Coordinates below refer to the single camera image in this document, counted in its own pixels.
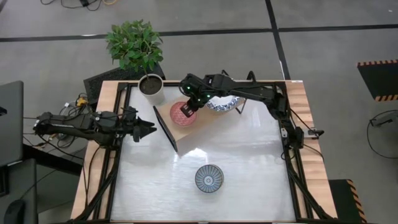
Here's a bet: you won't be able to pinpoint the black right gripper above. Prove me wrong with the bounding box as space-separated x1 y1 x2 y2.
179 73 216 119

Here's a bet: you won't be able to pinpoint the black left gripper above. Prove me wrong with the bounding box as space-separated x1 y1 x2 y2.
119 106 158 143

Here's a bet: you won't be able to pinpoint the red zigzag patterned bowl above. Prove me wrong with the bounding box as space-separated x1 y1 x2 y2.
169 101 198 128

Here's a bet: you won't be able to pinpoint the blue patterned bowl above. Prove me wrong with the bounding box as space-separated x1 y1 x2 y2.
194 164 224 194

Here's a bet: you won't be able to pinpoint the white plant pot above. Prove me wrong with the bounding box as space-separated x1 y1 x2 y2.
137 73 165 106

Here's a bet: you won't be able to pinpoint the black floor mat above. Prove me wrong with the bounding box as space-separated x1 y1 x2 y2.
83 63 166 101

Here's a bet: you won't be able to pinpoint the green leafy plant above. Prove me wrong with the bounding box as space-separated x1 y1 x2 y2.
104 19 164 73

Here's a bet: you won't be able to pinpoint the dark grey monitor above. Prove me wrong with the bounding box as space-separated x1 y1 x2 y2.
0 80 24 168

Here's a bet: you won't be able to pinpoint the black computer mouse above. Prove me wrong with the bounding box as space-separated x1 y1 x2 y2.
2 198 26 224

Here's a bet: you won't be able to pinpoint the black mat with hazard stripes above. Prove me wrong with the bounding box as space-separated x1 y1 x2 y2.
356 59 398 102
328 179 368 224

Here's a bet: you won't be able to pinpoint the wooden shelf with black frame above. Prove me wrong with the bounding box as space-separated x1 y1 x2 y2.
152 93 249 153

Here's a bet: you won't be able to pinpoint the black aluminium table frame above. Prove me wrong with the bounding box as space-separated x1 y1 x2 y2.
70 80 339 224

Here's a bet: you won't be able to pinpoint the black floor cables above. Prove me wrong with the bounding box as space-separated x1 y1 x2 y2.
40 0 119 12

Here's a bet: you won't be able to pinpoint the black looped cable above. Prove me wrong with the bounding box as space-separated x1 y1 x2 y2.
366 108 398 160

